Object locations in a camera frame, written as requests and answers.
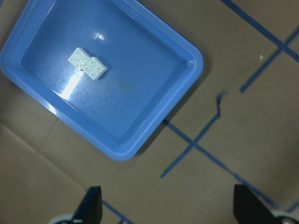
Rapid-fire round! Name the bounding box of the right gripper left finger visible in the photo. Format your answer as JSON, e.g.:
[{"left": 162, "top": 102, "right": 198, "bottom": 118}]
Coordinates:
[{"left": 72, "top": 186, "right": 103, "bottom": 224}]

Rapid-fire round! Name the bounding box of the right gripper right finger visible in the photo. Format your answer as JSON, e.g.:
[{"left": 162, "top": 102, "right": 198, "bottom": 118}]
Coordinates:
[{"left": 233, "top": 184, "right": 282, "bottom": 224}]

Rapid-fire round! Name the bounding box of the white block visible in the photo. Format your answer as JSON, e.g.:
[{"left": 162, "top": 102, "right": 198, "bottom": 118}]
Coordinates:
[
  {"left": 83, "top": 57, "right": 107, "bottom": 80},
  {"left": 68, "top": 48, "right": 91, "bottom": 70}
]

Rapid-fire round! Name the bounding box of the blue plastic tray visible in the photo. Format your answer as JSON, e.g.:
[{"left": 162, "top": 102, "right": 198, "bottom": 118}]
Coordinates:
[{"left": 0, "top": 0, "right": 204, "bottom": 161}]

